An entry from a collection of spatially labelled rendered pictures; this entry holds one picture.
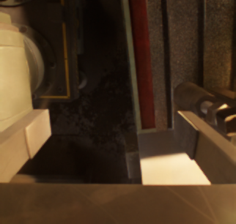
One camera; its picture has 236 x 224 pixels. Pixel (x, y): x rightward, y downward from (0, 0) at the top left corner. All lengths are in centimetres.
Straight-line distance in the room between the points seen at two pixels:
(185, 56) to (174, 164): 38
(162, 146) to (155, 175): 13
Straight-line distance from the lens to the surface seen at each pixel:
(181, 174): 71
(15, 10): 106
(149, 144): 60
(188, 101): 46
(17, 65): 45
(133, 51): 53
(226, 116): 35
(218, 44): 59
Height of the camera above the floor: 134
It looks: 72 degrees down
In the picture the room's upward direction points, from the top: 178 degrees clockwise
